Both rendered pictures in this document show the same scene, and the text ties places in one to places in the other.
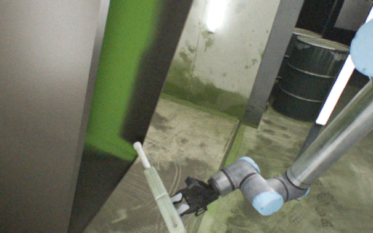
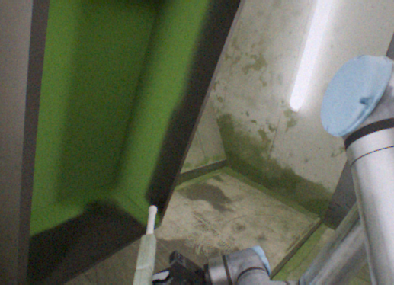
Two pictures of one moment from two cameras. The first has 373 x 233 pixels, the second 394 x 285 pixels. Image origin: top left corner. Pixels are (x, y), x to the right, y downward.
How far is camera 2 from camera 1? 0.31 m
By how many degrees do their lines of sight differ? 21
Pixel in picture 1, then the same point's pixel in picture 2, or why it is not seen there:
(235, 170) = (238, 259)
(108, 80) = (142, 136)
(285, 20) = not seen: hidden behind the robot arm
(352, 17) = not seen: outside the picture
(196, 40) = (277, 119)
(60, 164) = (13, 188)
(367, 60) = (330, 115)
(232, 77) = (315, 165)
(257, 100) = (344, 196)
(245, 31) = not seen: hidden behind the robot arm
